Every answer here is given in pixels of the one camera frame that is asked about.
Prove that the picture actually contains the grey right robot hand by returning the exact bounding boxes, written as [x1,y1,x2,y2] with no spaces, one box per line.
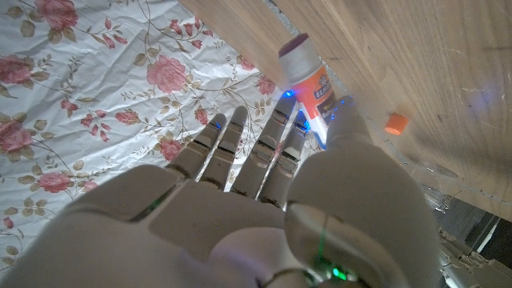
[0,94,442,288]

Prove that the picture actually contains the orange white glue stick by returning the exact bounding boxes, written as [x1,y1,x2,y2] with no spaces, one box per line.
[278,33,338,150]

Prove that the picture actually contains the small orange cap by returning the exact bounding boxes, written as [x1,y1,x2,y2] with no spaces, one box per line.
[384,112,410,136]

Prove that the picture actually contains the floral printed backdrop cloth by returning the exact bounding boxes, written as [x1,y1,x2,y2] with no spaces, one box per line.
[0,0,322,274]

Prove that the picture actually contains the clear glass jar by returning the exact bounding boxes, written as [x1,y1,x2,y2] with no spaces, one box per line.
[410,160,460,180]

